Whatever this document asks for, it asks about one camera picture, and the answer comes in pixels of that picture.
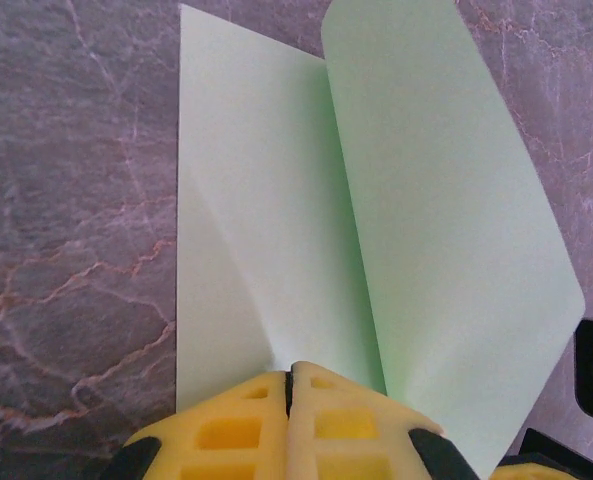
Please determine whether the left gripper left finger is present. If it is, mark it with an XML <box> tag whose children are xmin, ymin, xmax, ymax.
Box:
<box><xmin>103</xmin><ymin>368</ymin><xmax>293</xmax><ymax>480</ymax></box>

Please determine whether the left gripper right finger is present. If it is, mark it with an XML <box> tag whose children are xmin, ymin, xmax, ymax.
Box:
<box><xmin>284</xmin><ymin>359</ymin><xmax>478</xmax><ymax>480</ymax></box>

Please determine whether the light green paper sheet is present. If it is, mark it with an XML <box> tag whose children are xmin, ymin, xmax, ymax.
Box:
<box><xmin>175</xmin><ymin>0</ymin><xmax>588</xmax><ymax>480</ymax></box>

